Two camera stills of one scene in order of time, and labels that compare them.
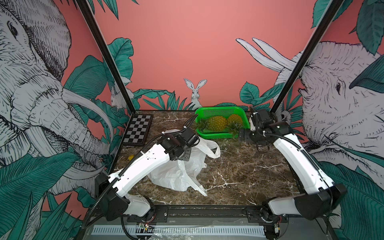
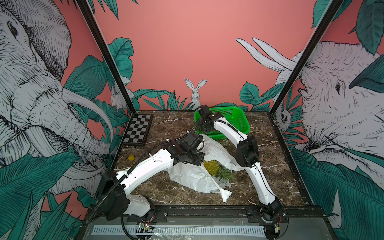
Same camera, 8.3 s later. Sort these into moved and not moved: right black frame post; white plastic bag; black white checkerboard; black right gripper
Moved: black right gripper; white plastic bag
Not moved: right black frame post; black white checkerboard
